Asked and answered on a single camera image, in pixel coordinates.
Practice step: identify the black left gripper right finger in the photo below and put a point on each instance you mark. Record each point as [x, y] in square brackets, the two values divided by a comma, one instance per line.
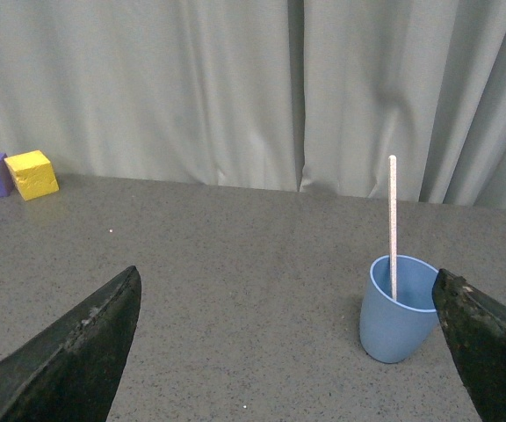
[474, 326]

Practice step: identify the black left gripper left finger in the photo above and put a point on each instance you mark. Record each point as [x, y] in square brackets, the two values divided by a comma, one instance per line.
[71, 371]

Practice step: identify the light wooden chopstick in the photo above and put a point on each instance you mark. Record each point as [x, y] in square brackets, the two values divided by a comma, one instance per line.
[392, 223]

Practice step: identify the blue plastic cup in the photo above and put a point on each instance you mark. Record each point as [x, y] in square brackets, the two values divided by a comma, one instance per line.
[392, 328]

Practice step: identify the yellow foam cube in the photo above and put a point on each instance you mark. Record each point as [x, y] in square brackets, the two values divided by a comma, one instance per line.
[32, 174]

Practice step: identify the grey-green curtain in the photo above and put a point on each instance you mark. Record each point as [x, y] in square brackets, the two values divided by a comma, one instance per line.
[309, 96]

